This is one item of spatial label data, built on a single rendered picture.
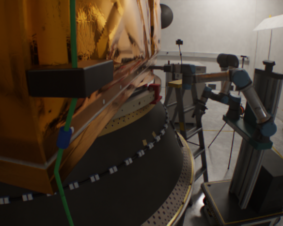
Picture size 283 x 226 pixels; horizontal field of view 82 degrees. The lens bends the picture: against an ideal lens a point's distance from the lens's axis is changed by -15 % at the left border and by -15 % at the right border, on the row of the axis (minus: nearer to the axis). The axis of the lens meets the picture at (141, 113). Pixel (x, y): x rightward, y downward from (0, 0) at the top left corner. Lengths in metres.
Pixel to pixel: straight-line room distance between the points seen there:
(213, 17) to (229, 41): 1.23
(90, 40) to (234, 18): 8.76
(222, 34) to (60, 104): 8.58
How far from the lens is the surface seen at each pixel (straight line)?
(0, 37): 0.24
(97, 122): 0.41
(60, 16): 0.25
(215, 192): 2.45
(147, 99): 0.89
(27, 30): 0.23
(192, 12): 8.58
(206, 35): 8.57
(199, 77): 1.53
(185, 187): 1.12
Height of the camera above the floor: 1.94
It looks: 20 degrees down
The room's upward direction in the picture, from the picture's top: straight up
